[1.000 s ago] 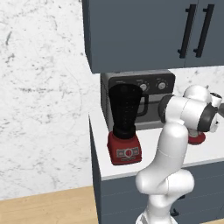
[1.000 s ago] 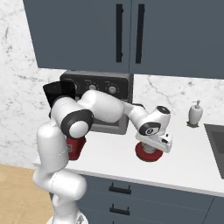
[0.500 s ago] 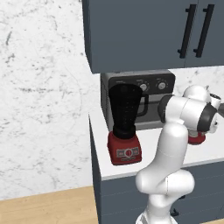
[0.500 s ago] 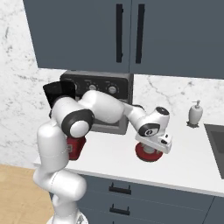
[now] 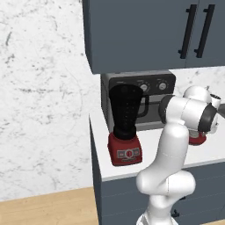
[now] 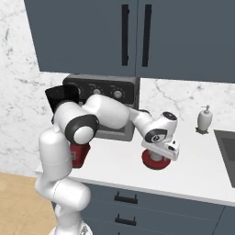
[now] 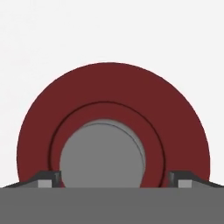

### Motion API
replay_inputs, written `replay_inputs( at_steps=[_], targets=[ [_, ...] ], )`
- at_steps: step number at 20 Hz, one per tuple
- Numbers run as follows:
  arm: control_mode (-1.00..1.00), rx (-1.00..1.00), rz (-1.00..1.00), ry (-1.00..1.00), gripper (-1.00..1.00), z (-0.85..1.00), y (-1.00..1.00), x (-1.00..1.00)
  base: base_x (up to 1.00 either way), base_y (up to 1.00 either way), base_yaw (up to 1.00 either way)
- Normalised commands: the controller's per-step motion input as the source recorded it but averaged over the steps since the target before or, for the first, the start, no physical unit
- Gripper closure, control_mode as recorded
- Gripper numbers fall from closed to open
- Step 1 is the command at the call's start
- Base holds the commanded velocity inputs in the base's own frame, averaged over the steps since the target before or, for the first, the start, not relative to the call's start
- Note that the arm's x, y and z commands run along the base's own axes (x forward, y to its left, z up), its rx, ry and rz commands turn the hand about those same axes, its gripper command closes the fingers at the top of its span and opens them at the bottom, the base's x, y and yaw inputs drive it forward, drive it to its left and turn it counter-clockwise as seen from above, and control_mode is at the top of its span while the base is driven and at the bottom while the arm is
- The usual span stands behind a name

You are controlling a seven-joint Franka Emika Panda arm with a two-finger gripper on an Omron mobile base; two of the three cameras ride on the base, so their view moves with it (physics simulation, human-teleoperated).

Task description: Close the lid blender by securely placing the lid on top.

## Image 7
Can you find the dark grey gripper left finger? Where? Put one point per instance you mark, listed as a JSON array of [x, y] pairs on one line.
[[46, 178]]

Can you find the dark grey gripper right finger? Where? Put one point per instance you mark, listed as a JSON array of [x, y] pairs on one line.
[[182, 178]]

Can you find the dark red blender lid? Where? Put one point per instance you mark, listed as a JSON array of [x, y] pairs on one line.
[[116, 87]]

